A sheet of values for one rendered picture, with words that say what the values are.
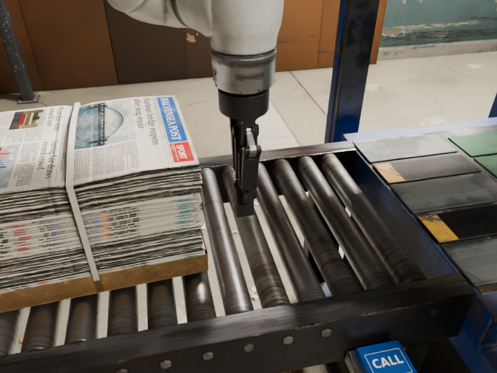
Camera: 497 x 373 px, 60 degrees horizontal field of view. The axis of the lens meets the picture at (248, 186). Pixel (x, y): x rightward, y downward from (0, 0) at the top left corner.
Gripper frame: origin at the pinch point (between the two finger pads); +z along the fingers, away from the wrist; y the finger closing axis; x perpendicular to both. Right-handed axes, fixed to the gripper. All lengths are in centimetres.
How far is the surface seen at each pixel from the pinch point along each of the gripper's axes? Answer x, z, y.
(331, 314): 10.9, 13.4, 16.7
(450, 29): 263, 70, -307
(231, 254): -2.5, 13.6, -0.6
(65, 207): -27.6, -5.4, 3.7
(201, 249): -8.3, 7.2, 3.3
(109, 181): -20.8, -8.7, 3.3
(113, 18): -38, 41, -297
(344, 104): 40, 9, -49
